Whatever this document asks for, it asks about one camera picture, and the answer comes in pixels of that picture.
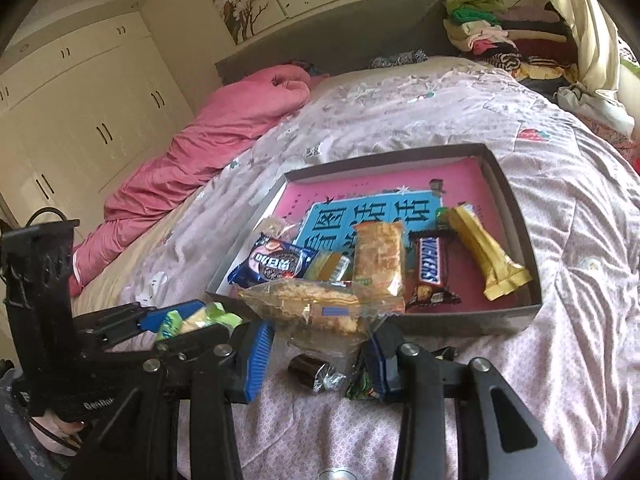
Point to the clear fried snack packet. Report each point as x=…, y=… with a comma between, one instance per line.
x=310, y=305

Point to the orange snack packet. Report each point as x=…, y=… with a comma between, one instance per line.
x=377, y=255

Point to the printed lilac quilt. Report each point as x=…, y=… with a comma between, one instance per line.
x=575, y=235

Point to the gold snack packet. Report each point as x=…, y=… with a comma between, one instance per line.
x=490, y=255

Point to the pile of folded clothes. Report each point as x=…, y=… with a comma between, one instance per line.
x=510, y=35

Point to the grey headboard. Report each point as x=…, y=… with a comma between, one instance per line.
x=340, y=35

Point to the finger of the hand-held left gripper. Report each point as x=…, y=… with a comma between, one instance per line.
x=200, y=337
x=165, y=312

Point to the small dark wrapper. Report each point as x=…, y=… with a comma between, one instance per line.
x=444, y=352

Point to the dark patterned pillow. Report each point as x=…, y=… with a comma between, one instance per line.
x=400, y=59

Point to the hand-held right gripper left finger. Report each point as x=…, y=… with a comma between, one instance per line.
x=257, y=360

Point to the white cloth bundle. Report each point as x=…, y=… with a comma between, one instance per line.
x=595, y=107

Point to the blue cookie packet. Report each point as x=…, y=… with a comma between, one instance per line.
x=275, y=262

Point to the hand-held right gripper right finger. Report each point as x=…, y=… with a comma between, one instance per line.
x=382, y=375

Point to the brown chocolate bar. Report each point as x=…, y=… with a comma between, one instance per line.
x=431, y=265

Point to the dark wrapped candy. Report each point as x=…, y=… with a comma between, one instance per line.
x=307, y=372

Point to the cream wardrobe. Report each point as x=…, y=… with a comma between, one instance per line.
x=90, y=110

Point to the small yellow snack packet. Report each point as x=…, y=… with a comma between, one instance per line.
x=325, y=267

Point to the small green packet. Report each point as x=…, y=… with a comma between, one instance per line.
x=442, y=216

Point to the grey cardboard box pink print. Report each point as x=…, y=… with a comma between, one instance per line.
x=375, y=185

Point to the clear wrapped candy packet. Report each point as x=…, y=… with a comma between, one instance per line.
x=280, y=227

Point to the cream curtain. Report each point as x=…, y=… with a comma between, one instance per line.
x=585, y=20

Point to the green snack packet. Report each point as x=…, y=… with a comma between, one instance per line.
x=172, y=325

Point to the green candy wrapper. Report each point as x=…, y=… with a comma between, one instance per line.
x=357, y=387

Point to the floral cloth bundle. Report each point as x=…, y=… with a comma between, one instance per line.
x=617, y=132

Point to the pink duvet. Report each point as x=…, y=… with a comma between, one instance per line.
x=200, y=150

